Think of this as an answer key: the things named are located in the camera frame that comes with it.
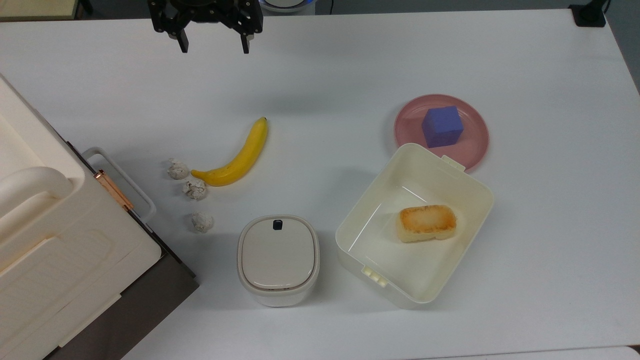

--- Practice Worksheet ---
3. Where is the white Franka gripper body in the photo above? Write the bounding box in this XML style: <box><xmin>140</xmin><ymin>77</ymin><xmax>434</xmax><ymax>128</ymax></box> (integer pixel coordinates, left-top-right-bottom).
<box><xmin>169</xmin><ymin>0</ymin><xmax>242</xmax><ymax>24</ymax></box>

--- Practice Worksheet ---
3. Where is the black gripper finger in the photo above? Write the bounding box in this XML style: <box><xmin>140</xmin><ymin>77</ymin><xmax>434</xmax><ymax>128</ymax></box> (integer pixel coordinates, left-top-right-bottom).
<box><xmin>148</xmin><ymin>0</ymin><xmax>194</xmax><ymax>54</ymax></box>
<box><xmin>220</xmin><ymin>0</ymin><xmax>264</xmax><ymax>55</ymax></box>

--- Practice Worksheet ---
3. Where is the purple cube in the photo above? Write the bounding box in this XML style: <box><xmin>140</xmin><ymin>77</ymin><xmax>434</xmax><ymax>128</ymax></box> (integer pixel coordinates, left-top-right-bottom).
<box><xmin>421</xmin><ymin>105</ymin><xmax>465</xmax><ymax>149</ymax></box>

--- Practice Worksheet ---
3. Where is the cream plastic box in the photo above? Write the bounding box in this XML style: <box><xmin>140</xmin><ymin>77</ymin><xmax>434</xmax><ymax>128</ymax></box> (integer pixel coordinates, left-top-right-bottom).
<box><xmin>335</xmin><ymin>143</ymin><xmax>495</xmax><ymax>309</ymax></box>

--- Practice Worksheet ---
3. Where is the pink round plate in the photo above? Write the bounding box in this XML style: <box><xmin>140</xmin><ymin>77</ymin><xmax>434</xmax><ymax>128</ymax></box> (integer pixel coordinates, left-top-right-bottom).
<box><xmin>393</xmin><ymin>94</ymin><xmax>490</xmax><ymax>172</ymax></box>

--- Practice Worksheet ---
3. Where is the yellow banana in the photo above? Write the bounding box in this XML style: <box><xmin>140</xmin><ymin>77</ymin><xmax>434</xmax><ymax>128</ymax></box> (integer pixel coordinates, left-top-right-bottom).
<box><xmin>190</xmin><ymin>116</ymin><xmax>269</xmax><ymax>188</ymax></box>

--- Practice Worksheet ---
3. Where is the wooden side table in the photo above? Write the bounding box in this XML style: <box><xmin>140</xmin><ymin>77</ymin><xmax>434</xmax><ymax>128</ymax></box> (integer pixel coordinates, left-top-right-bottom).
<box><xmin>0</xmin><ymin>0</ymin><xmax>82</xmax><ymax>22</ymax></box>

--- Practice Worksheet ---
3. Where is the crumpled white paper ball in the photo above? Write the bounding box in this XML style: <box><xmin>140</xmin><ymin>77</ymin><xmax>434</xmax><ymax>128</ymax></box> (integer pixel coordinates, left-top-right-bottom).
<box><xmin>190</xmin><ymin>211</ymin><xmax>215</xmax><ymax>234</ymax></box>
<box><xmin>166</xmin><ymin>158</ymin><xmax>191</xmax><ymax>181</ymax></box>
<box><xmin>182</xmin><ymin>177</ymin><xmax>209</xmax><ymax>202</ymax></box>

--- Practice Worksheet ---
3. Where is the copper oven latch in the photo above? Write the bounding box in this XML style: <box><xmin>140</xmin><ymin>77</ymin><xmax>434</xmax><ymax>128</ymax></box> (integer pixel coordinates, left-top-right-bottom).
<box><xmin>93</xmin><ymin>169</ymin><xmax>135</xmax><ymax>213</ymax></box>

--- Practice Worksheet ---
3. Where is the white lidded bin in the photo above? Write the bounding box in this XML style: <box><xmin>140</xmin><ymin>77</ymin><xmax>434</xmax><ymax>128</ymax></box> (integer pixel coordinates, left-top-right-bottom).
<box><xmin>236</xmin><ymin>214</ymin><xmax>321</xmax><ymax>308</ymax></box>

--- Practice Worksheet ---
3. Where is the large cream storage crate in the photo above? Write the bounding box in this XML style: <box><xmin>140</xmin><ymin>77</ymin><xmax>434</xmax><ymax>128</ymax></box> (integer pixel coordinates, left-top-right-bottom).
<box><xmin>0</xmin><ymin>74</ymin><xmax>200</xmax><ymax>360</ymax></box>

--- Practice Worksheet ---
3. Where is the toasted bread piece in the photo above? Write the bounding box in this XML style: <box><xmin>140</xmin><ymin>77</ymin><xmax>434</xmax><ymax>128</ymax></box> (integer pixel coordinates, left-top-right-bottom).
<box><xmin>395</xmin><ymin>204</ymin><xmax>459</xmax><ymax>244</ymax></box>

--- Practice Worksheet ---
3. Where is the black table clamp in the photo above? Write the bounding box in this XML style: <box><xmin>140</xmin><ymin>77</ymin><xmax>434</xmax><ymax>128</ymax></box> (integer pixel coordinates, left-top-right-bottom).
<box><xmin>568</xmin><ymin>0</ymin><xmax>612</xmax><ymax>28</ymax></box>

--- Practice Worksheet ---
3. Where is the robot base with blue ring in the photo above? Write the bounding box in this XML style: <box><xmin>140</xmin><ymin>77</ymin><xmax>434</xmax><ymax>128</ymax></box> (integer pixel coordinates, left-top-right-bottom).
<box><xmin>260</xmin><ymin>0</ymin><xmax>317</xmax><ymax>14</ymax></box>

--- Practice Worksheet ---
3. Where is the white oven door handle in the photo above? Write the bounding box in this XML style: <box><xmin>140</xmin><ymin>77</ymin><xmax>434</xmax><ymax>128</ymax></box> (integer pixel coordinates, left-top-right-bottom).
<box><xmin>81</xmin><ymin>146</ymin><xmax>158</xmax><ymax>225</ymax></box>

